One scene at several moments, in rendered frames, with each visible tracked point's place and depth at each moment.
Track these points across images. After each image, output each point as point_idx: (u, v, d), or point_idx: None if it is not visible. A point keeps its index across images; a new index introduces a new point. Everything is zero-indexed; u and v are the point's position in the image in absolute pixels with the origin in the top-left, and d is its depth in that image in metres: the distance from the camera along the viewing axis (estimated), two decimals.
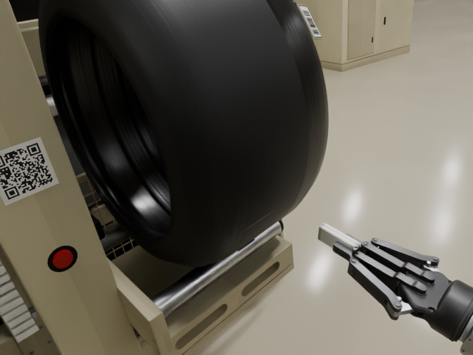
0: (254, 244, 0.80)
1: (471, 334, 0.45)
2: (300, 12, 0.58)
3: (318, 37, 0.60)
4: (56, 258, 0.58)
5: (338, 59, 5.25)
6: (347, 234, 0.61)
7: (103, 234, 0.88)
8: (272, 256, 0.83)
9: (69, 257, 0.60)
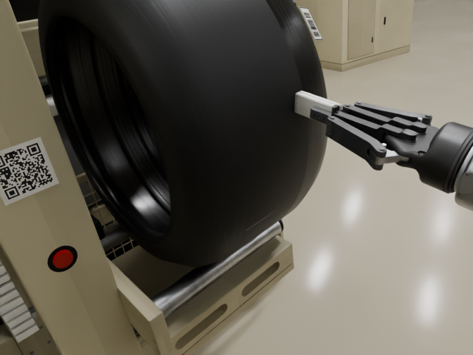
0: (253, 243, 0.80)
1: (469, 166, 0.37)
2: (301, 14, 0.58)
3: (319, 39, 0.60)
4: (56, 258, 0.58)
5: (338, 59, 5.25)
6: (327, 101, 0.53)
7: None
8: (272, 256, 0.83)
9: (69, 257, 0.60)
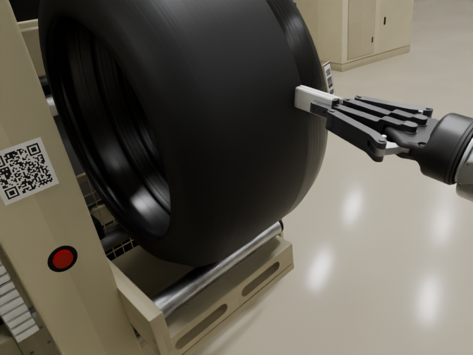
0: (252, 253, 0.82)
1: (469, 156, 0.36)
2: (324, 73, 0.60)
3: None
4: (56, 258, 0.58)
5: (338, 59, 5.25)
6: (327, 95, 0.53)
7: (110, 245, 0.88)
8: (272, 256, 0.83)
9: (69, 257, 0.60)
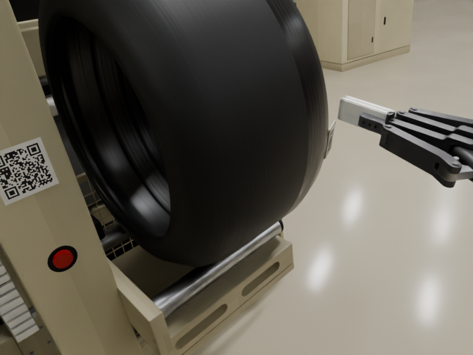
0: None
1: None
2: (328, 136, 0.65)
3: (328, 153, 0.69)
4: (56, 258, 0.58)
5: (338, 59, 5.25)
6: (376, 106, 0.47)
7: (109, 248, 0.90)
8: (272, 256, 0.83)
9: (69, 257, 0.60)
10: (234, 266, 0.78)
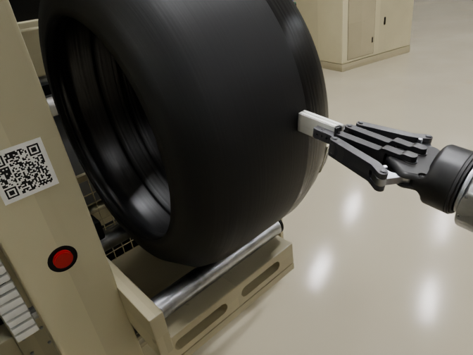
0: None
1: (467, 190, 0.38)
2: (325, 153, 0.67)
3: (323, 166, 0.71)
4: (56, 258, 0.58)
5: (338, 59, 5.25)
6: (329, 120, 0.54)
7: (109, 243, 0.88)
8: (272, 256, 0.83)
9: (69, 257, 0.60)
10: None
